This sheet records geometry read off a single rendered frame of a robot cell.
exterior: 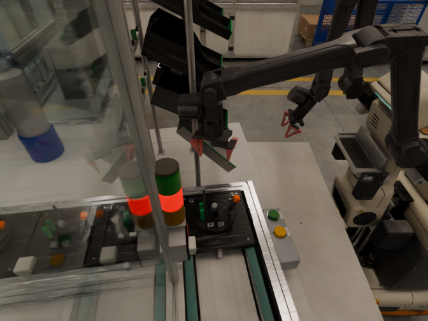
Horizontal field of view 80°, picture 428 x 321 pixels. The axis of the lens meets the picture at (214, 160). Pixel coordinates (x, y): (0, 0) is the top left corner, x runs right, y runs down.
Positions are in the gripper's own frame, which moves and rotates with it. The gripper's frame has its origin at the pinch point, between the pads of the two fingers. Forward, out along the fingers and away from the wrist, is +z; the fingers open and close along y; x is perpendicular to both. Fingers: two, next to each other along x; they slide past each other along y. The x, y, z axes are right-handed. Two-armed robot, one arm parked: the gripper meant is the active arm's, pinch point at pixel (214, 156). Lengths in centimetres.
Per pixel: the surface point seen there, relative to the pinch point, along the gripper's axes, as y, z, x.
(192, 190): -10.9, 21.4, 1.7
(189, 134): -12.7, -0.9, 8.3
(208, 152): -6.6, 7.7, 10.7
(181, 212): 4.4, -10.4, -32.4
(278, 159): 18, 31, 44
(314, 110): 42, 110, 260
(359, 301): 53, 35, -15
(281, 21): -31, 37, 405
